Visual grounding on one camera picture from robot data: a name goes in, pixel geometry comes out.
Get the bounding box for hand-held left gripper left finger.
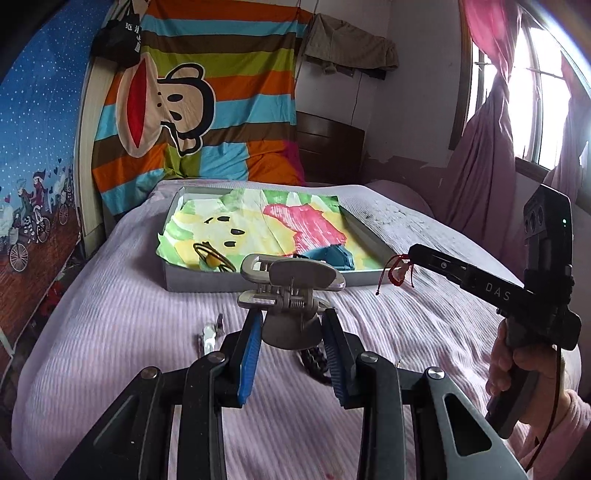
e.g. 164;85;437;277
51;308;266;480

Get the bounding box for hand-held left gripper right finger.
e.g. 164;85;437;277
323;307;532;480

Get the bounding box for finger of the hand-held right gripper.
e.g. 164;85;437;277
409;244;468;283

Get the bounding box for black chain bracelet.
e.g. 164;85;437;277
298;348;333;386

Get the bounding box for red string bracelet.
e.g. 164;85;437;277
376;254;416;296

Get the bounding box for grey shallow tray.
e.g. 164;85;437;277
159;185;407;292

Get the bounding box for grey hair claw clip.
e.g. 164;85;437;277
238;253;346;352

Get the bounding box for person's right forearm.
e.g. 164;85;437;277
508;388;591;480

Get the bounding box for person's right hand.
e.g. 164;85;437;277
489;318;566;402

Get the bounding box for pink pillow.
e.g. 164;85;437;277
365;180;435;217

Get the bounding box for teal hair accessory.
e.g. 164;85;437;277
295;244;355;272

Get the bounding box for pink ribbed bedspread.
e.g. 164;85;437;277
11;180;583;480

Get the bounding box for pink curtain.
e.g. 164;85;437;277
434;0;591;241

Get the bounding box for colourful painted paper sheet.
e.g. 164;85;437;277
156;188;391;271

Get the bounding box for dark wooden headboard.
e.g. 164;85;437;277
295;112;365;185

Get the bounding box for magenta cloth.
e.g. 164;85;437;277
281;141;306;185

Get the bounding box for window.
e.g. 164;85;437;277
462;14;591;176

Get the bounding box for beige hanging garment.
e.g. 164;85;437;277
302;13;400;77

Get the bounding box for striped monkey print cloth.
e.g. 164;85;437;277
90;0;315;215

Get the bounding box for blue printed wardrobe cover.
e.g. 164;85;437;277
0;0;116;352

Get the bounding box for black hanging bag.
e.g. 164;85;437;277
90;7;144;65

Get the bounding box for dark thin cable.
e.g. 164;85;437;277
529;346;566;469

